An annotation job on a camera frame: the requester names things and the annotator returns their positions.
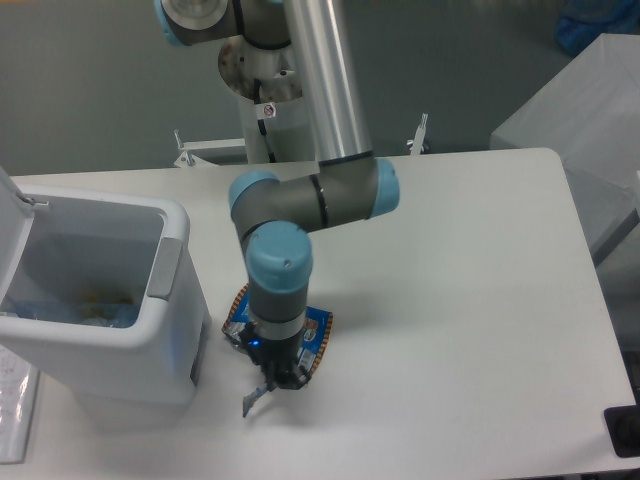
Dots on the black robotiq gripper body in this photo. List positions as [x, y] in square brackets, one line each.
[283, 354]

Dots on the blue bag in background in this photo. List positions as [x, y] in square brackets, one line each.
[582, 22]

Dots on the crushed clear plastic bottle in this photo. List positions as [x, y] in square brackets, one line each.
[50, 311]

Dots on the blue snack wrapper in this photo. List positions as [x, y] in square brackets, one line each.
[316, 330]

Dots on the yellow white trash in can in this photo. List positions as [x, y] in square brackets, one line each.
[109, 309]

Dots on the black device at table edge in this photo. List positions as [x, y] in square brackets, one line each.
[623, 426]

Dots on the white paper sheet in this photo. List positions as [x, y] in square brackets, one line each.
[19, 385]

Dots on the white plastic trash can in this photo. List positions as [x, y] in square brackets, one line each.
[99, 291]

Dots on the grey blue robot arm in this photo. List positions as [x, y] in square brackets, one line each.
[274, 218]

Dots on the white covered side table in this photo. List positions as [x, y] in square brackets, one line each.
[589, 115]

